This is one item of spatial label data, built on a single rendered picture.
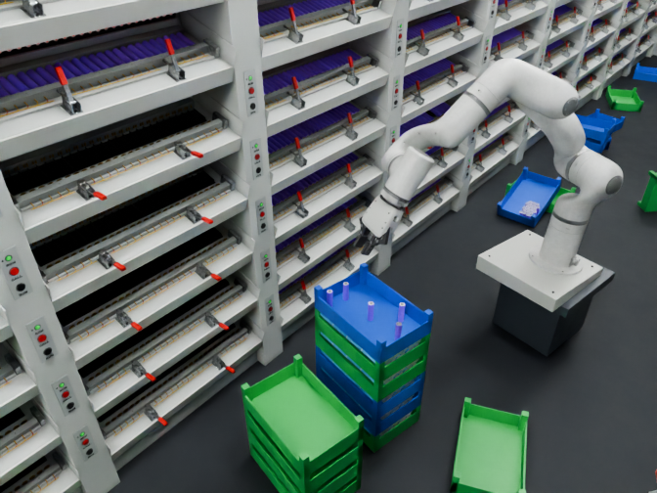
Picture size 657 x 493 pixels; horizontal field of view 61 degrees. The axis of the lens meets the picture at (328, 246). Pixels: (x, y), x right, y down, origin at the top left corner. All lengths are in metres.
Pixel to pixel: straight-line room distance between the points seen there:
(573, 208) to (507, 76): 0.61
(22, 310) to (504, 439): 1.44
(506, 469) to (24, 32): 1.68
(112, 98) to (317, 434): 0.99
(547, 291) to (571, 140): 0.51
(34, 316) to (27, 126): 0.42
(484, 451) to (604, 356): 0.68
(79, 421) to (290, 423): 0.56
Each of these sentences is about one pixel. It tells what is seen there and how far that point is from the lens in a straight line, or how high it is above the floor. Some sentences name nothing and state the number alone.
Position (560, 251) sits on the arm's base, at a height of 0.40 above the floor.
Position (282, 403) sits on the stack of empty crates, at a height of 0.24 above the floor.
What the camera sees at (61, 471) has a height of 0.15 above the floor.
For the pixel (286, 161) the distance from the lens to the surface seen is 1.81.
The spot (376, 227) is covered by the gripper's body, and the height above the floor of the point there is 0.67.
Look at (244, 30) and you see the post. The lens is 1.52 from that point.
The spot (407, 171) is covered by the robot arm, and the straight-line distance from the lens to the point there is 1.55.
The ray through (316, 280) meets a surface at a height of 0.15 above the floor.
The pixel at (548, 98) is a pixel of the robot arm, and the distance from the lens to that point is 1.65.
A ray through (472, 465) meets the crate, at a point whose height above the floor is 0.00.
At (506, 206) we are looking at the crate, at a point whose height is 0.03.
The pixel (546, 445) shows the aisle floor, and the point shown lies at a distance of 2.00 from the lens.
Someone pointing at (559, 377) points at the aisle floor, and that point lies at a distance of 2.22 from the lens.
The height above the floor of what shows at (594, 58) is 0.35.
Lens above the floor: 1.54
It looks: 35 degrees down
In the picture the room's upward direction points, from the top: straight up
